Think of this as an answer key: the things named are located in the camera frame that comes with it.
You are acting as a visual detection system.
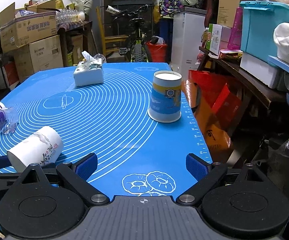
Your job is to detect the pink translucent container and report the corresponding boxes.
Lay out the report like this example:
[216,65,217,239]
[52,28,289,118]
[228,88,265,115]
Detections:
[227,7,243,50]

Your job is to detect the upper open cardboard box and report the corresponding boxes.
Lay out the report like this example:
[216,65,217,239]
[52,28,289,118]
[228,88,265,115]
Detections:
[0,0,57,53]

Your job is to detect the blue silicone baking mat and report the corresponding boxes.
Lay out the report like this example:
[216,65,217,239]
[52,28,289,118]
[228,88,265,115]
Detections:
[0,63,212,197]

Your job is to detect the white tissue box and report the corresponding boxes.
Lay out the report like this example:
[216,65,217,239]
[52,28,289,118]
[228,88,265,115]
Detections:
[73,51,106,87]

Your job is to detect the dark wooden side table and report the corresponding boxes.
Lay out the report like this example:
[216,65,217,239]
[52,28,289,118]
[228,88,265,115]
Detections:
[198,46,287,110]

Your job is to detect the green and white carton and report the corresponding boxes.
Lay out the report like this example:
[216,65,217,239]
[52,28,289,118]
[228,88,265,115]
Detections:
[206,23,223,55]

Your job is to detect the red shopping bag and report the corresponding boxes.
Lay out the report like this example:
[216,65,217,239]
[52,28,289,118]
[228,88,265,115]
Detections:
[182,70,249,163]

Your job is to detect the red bucket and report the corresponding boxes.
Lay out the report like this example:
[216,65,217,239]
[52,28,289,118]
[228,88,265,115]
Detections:
[146,42,168,62]

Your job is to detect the wooden chair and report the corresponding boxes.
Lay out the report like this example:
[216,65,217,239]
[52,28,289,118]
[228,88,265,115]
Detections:
[96,7,128,56]

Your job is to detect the white paper cup with ink art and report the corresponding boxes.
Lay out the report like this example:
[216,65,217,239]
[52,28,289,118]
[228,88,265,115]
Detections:
[7,126,64,172]

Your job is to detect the blue and yellow paper cup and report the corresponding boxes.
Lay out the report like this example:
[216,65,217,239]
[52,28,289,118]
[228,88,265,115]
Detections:
[148,70,182,123]

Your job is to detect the clear plastic cup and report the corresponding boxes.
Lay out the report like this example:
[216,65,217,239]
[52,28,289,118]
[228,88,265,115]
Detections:
[0,107,19,135]

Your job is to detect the white foam box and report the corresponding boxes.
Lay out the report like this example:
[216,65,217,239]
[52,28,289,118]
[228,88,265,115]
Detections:
[240,52,280,89]

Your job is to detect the lower cardboard box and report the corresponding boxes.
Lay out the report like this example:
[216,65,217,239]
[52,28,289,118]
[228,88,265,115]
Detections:
[14,35,64,82]

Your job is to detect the teal plastic storage bin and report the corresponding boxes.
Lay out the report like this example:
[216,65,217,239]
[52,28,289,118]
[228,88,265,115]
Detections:
[239,1,289,62]

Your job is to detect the bicycle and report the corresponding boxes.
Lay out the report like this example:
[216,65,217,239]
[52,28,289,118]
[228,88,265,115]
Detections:
[105,4,152,63]

